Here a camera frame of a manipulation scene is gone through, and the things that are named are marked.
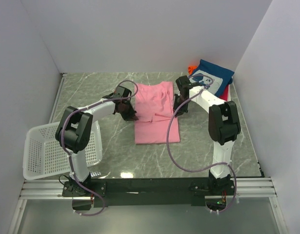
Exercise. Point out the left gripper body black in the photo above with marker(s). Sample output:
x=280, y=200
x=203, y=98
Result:
x=128, y=111

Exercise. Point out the pink t shirt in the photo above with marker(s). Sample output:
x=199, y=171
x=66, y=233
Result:
x=154, y=107

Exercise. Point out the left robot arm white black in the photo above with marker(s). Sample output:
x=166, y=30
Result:
x=74, y=130

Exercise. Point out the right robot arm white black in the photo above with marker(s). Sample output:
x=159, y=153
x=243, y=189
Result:
x=223, y=128

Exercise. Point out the blue printed folded t shirt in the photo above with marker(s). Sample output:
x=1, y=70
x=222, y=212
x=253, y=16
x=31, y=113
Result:
x=213, y=76

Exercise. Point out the red folded t shirt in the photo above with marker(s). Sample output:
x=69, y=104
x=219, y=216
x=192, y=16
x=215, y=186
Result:
x=225, y=95

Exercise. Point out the white folded t shirt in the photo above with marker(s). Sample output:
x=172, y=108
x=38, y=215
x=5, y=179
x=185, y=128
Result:
x=229, y=93

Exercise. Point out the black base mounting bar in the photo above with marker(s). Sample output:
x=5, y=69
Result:
x=149, y=191

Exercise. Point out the white plastic laundry basket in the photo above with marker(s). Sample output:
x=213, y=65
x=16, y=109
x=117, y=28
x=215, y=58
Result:
x=44, y=157

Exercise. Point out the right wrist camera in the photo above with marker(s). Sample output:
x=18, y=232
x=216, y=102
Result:
x=183, y=83

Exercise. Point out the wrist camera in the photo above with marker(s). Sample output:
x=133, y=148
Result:
x=122, y=92
x=183, y=83

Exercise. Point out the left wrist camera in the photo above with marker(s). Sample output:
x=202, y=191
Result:
x=122, y=92

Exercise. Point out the aluminium rail frame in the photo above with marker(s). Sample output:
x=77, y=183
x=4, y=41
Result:
x=260, y=208

